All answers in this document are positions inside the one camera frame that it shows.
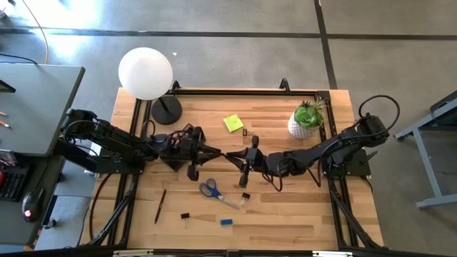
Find grey metal table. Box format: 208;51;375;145
393;89;457;210

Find dark flat device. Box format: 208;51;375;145
0;79;17;94

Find dark lower desk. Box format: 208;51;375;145
0;153;67;247

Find black pen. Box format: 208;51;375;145
154;188;168;225

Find silver frame bracket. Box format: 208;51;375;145
311;250;353;257
112;249;155;257

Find succulent in white geometric pot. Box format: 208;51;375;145
287;99;328;140

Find dark cable on table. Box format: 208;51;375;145
88;173;114;241

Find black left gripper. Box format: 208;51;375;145
156;125;223;182

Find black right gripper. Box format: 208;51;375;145
226;135;268;189

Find grey side table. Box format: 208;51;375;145
0;63;86;158

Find yellow cable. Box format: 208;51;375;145
21;0;50;65

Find black keyboard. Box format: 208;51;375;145
0;164;30;203

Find white globe table lamp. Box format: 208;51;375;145
118;46;184;126

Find blue-handled scissors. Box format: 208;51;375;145
199;178;241;211

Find green sticky note pad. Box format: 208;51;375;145
223;114;245;133

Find black computer mouse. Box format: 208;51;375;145
21;188;46;224

